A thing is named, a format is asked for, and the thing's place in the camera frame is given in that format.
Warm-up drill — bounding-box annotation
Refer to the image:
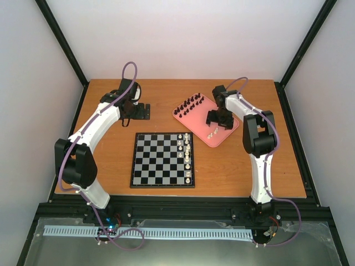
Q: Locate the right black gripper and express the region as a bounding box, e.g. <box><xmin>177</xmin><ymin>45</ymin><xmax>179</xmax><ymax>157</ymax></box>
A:
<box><xmin>205</xmin><ymin>108</ymin><xmax>235</xmax><ymax>130</ymax></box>

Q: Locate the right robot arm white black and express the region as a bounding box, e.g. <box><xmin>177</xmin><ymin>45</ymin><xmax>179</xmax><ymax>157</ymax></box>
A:
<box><xmin>206</xmin><ymin>85</ymin><xmax>279</xmax><ymax>224</ymax></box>

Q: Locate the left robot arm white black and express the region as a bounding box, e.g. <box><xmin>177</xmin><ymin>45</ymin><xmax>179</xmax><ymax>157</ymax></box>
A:
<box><xmin>54</xmin><ymin>78</ymin><xmax>148</xmax><ymax>223</ymax></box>

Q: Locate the pink plastic tray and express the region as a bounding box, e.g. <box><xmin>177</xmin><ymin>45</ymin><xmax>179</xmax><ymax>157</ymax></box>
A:
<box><xmin>172</xmin><ymin>93</ymin><xmax>239</xmax><ymax>147</ymax></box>

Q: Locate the black and silver chessboard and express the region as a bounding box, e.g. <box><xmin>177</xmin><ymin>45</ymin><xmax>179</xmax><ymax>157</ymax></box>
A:
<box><xmin>130</xmin><ymin>132</ymin><xmax>195</xmax><ymax>188</ymax></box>

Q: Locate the left frame post black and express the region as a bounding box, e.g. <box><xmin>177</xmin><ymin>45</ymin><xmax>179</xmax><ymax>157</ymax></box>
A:
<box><xmin>34</xmin><ymin>0</ymin><xmax>90</xmax><ymax>88</ymax></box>

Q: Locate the frame post black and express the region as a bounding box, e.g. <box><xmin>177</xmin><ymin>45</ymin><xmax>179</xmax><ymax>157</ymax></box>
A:
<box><xmin>279</xmin><ymin>0</ymin><xmax>339</xmax><ymax>87</ymax></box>
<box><xmin>34</xmin><ymin>0</ymin><xmax>90</xmax><ymax>88</ymax></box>

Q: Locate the black aluminium frame base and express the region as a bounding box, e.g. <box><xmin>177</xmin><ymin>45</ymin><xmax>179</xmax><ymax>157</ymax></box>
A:
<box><xmin>17</xmin><ymin>194</ymin><xmax>349</xmax><ymax>265</ymax></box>

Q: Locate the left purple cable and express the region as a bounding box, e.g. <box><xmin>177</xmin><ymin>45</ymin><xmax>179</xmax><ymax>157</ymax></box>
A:
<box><xmin>59</xmin><ymin>62</ymin><xmax>145</xmax><ymax>252</ymax></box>

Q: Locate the right frame post black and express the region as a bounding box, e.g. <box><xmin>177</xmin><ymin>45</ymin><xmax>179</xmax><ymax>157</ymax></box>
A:
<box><xmin>279</xmin><ymin>0</ymin><xmax>339</xmax><ymax>87</ymax></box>

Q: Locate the light blue cable duct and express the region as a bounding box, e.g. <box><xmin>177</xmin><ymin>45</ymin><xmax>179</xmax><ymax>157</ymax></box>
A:
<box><xmin>43</xmin><ymin>225</ymin><xmax>253</xmax><ymax>242</ymax></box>

